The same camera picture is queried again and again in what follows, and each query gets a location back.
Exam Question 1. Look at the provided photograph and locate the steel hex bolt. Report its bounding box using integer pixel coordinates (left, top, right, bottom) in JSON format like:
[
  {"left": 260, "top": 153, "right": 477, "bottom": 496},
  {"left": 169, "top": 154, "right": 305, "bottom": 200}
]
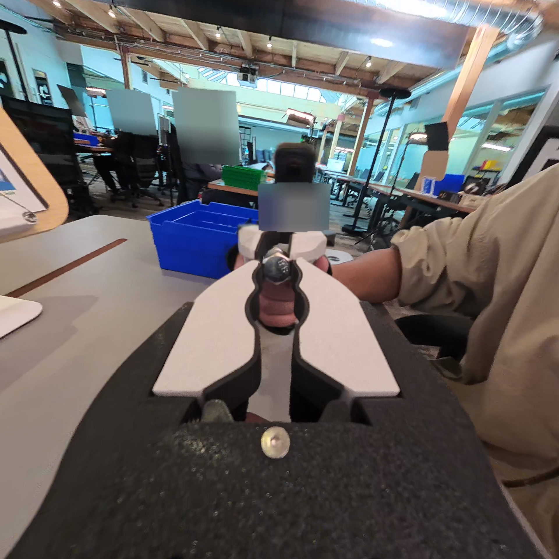
[{"left": 261, "top": 248, "right": 295, "bottom": 285}]

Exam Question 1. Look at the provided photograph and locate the instruction board on white stand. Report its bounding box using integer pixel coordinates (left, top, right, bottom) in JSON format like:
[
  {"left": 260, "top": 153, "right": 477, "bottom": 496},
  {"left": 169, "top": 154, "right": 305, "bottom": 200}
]
[{"left": 0, "top": 103, "right": 70, "bottom": 340}]

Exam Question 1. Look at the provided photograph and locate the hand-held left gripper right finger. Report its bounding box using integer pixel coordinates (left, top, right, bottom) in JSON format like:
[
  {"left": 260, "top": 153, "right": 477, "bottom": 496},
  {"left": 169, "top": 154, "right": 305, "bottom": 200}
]
[{"left": 291, "top": 257, "right": 401, "bottom": 412}]

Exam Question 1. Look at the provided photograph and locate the green crate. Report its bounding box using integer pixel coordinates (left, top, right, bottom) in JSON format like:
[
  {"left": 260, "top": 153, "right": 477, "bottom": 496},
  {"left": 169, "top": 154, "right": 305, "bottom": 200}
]
[{"left": 221, "top": 164, "right": 268, "bottom": 192}]

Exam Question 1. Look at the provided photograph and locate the person's right hand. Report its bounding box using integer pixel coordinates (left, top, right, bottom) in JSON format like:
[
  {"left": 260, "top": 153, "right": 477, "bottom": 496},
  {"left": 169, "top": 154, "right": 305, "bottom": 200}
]
[{"left": 232, "top": 249, "right": 334, "bottom": 331}]

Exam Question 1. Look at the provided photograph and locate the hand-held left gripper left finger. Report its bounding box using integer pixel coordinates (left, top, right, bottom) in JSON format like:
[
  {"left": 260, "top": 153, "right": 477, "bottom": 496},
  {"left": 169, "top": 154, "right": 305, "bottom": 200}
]
[{"left": 152, "top": 259, "right": 263, "bottom": 412}]

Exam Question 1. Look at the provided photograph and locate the printed tag sign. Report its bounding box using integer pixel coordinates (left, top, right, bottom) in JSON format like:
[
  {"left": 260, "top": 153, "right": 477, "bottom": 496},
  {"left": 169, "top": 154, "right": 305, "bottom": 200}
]
[{"left": 505, "top": 125, "right": 559, "bottom": 190}]

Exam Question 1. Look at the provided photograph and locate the black floor lamp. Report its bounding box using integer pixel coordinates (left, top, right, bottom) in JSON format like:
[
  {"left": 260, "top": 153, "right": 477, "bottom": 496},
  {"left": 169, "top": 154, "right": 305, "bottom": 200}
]
[
  {"left": 0, "top": 19, "right": 29, "bottom": 102},
  {"left": 342, "top": 85, "right": 413, "bottom": 238}
]

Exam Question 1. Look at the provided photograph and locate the black mesh office chair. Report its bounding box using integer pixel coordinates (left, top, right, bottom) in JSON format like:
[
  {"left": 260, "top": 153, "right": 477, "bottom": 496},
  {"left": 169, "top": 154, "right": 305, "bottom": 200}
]
[{"left": 0, "top": 95, "right": 98, "bottom": 217}]

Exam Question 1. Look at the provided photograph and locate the blue bin with black divider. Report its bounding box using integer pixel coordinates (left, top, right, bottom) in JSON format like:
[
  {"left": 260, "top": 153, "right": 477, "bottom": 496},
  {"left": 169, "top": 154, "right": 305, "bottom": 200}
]
[{"left": 148, "top": 200, "right": 260, "bottom": 281}]

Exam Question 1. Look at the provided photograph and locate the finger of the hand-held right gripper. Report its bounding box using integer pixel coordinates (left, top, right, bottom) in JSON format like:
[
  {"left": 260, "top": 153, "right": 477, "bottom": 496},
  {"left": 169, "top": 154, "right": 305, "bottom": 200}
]
[
  {"left": 237, "top": 225, "right": 268, "bottom": 265},
  {"left": 289, "top": 231, "right": 332, "bottom": 268}
]

